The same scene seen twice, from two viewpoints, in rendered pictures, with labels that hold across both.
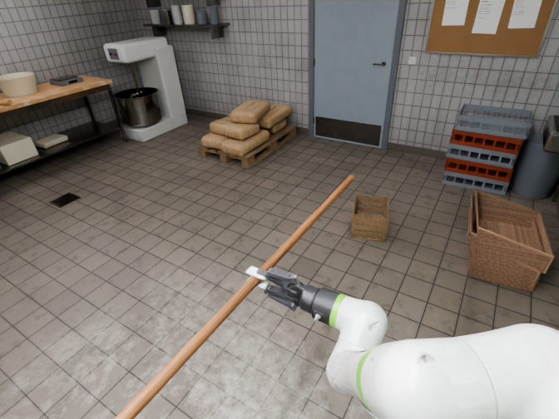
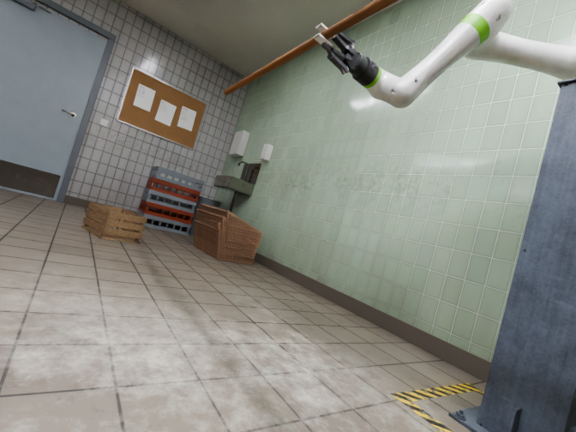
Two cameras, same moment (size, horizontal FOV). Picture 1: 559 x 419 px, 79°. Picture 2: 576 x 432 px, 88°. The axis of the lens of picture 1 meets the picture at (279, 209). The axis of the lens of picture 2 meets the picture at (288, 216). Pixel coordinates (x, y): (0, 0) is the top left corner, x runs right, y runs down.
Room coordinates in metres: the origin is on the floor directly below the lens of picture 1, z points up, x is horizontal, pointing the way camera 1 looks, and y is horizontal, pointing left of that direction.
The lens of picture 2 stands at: (0.36, 1.01, 0.45)
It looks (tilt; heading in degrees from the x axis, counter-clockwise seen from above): 2 degrees up; 290
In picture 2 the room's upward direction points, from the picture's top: 16 degrees clockwise
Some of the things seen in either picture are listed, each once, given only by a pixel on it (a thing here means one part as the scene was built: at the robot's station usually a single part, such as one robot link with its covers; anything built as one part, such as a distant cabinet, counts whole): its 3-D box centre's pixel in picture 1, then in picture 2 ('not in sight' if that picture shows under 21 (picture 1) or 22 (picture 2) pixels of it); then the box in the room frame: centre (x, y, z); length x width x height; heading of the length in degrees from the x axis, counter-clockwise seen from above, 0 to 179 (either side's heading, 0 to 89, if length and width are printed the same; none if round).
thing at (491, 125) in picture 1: (492, 120); (177, 179); (3.17, -2.13, 0.68); 0.60 x 0.40 x 0.15; 56
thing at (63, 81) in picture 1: (66, 80); not in sight; (4.91, 2.79, 0.94); 0.32 x 0.30 x 0.07; 56
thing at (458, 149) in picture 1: (482, 148); (169, 201); (3.19, -2.12, 0.38); 0.60 x 0.40 x 0.15; 54
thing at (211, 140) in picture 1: (224, 135); not in sight; (4.37, 0.68, 0.22); 0.62 x 0.36 x 0.15; 151
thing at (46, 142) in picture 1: (51, 140); not in sight; (4.45, 3.04, 0.27); 0.34 x 0.26 x 0.07; 152
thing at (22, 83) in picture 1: (17, 84); not in sight; (4.45, 3.14, 1.01); 0.43 x 0.43 x 0.21
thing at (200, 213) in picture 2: (502, 233); (225, 230); (1.96, -1.64, 0.26); 0.56 x 0.49 x 0.28; 153
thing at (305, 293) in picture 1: (302, 295); (352, 61); (0.67, -0.05, 1.14); 0.09 x 0.07 x 0.08; 57
